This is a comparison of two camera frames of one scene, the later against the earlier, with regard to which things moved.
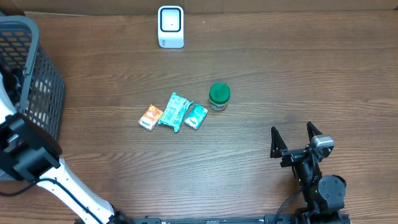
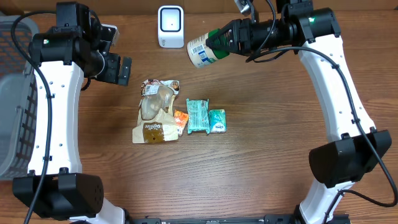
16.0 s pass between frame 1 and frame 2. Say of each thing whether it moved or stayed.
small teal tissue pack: moved
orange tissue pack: moved
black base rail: stayed
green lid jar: moved
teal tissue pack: moved
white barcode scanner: stayed
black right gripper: moved
